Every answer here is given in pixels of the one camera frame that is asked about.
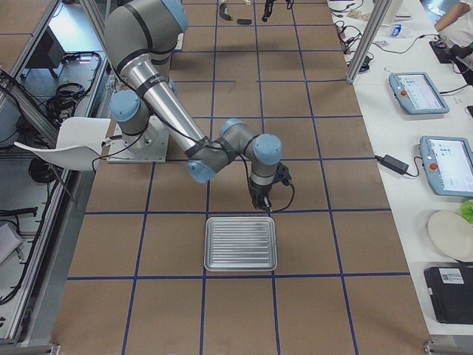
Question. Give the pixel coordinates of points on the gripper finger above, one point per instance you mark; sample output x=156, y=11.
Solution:
x=268, y=9
x=265, y=203

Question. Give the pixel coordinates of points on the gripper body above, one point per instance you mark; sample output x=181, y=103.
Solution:
x=257, y=193

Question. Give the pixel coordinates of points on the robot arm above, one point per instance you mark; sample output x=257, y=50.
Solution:
x=139, y=38

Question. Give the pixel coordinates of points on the silver ribbed metal tray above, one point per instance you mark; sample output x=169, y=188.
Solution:
x=240, y=244

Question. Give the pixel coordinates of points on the black brake pad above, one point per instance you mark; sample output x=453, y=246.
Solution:
x=244, y=21

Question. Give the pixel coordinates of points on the green brake shoe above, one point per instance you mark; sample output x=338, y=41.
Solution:
x=223, y=12

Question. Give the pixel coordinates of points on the black power adapter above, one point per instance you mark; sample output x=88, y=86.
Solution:
x=393, y=164

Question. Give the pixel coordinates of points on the far blue teach pendant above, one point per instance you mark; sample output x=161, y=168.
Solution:
x=417, y=94

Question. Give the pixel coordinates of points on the blue teach pendant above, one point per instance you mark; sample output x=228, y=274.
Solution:
x=417, y=94
x=448, y=165

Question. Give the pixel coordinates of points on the near blue teach pendant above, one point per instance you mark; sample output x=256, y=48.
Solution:
x=448, y=165

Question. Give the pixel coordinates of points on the white plastic chair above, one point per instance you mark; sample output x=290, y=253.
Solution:
x=78, y=146

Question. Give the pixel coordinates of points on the beige round plate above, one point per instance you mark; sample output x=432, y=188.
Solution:
x=452, y=235

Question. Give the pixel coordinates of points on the green crumpled object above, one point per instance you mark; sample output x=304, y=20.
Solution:
x=466, y=211

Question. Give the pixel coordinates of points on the black box with label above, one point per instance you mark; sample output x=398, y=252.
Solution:
x=450, y=291

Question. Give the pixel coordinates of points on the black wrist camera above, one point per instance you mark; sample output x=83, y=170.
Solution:
x=283, y=175

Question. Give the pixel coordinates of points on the aluminium frame post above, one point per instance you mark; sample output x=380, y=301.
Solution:
x=377, y=16

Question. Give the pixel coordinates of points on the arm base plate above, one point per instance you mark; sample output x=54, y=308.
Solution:
x=151, y=147

